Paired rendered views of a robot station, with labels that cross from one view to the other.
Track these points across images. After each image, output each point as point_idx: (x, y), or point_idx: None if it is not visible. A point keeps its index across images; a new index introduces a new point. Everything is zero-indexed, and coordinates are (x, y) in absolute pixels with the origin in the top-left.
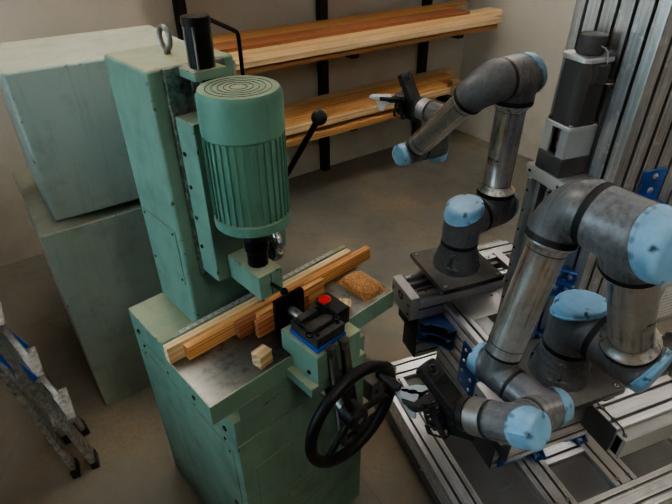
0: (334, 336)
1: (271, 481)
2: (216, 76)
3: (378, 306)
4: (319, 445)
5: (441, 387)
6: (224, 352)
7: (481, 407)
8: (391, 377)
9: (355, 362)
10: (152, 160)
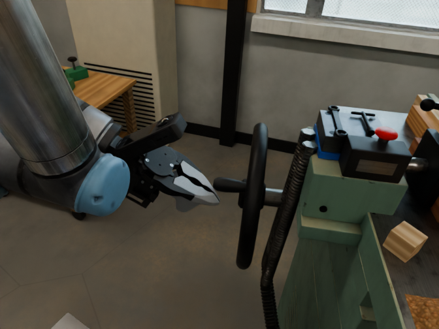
0: (319, 136)
1: (301, 251)
2: None
3: (391, 327)
4: (304, 310)
5: (147, 128)
6: (399, 135)
7: (87, 104)
8: (230, 182)
9: (298, 213)
10: None
